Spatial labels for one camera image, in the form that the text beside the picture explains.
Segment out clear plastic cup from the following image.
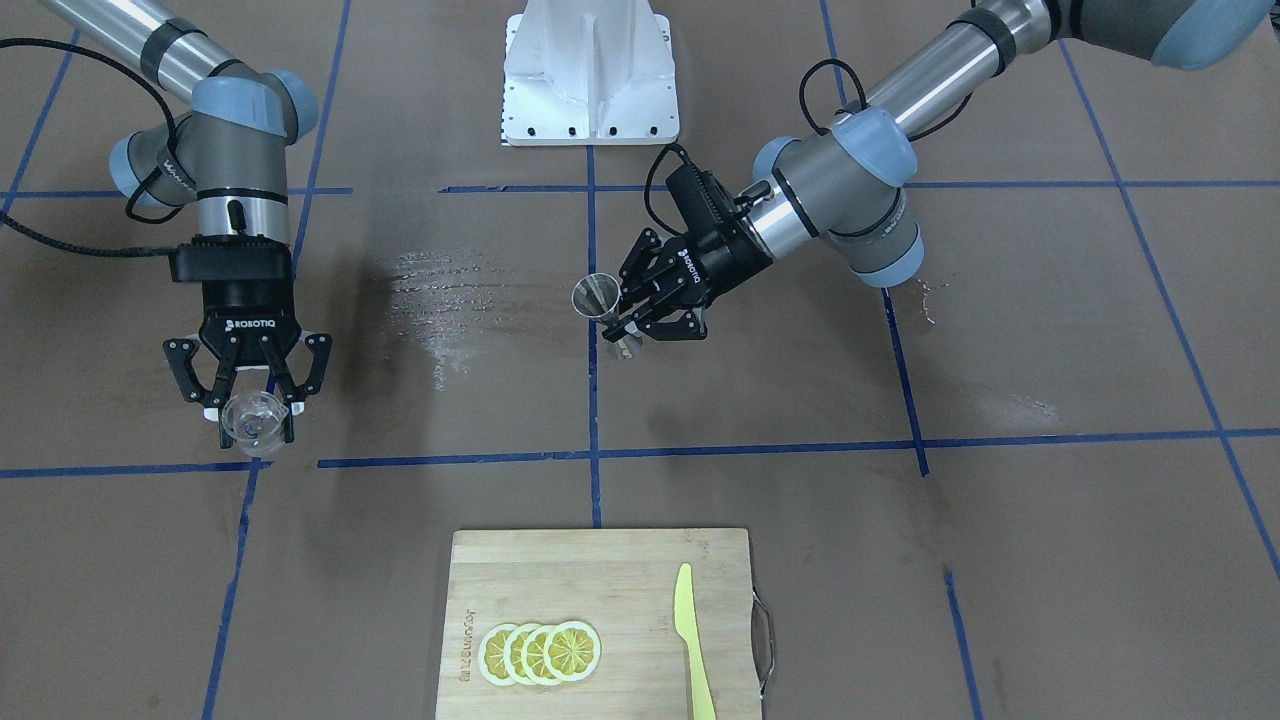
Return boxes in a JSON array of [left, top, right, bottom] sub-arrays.
[[218, 389, 291, 457]]

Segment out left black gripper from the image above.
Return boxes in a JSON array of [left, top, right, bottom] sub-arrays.
[[602, 205, 774, 343]]

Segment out steel jigger measuring cup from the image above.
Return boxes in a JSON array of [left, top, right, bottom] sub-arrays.
[[571, 272, 643, 360]]

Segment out lemon slice four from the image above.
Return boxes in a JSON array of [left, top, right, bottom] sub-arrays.
[[543, 620, 603, 682]]

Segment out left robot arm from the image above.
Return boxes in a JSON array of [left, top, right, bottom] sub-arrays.
[[572, 1, 1271, 345]]

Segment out yellow plastic knife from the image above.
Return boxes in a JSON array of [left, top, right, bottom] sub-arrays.
[[673, 562, 717, 719]]

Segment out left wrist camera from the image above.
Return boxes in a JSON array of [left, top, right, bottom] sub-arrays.
[[666, 164, 735, 241]]

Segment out wooden cutting board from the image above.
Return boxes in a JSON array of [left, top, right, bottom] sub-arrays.
[[435, 528, 763, 719]]

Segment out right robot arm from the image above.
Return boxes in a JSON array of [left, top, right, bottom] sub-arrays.
[[49, 1, 332, 457]]

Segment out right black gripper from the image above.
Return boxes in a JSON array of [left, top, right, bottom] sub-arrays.
[[163, 281, 334, 446]]

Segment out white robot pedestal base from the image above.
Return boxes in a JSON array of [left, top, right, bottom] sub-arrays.
[[500, 1, 681, 147]]

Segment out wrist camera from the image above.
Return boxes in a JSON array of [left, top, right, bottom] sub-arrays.
[[169, 236, 292, 283], [666, 164, 735, 241]]

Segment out lemon slice two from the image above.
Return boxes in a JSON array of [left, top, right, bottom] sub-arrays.
[[500, 623, 540, 685]]

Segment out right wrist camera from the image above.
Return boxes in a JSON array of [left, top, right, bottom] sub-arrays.
[[169, 236, 292, 283]]

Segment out lemon slice three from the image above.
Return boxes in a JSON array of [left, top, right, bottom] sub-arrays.
[[524, 624, 561, 687]]

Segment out lemon slice one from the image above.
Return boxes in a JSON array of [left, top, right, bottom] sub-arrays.
[[479, 623, 517, 687]]

